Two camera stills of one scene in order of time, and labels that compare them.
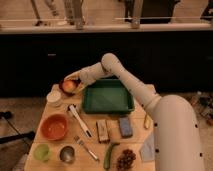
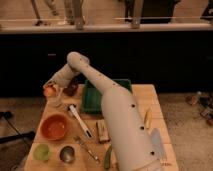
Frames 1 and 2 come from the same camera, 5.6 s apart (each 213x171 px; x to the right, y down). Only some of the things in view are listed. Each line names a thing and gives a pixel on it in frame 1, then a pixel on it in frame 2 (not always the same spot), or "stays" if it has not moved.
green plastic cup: [42, 152] stays
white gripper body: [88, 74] -> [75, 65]
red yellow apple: [68, 85] -> [49, 91]
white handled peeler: [86, 132] stays
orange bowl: [54, 127] stays
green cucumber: [107, 157] stays
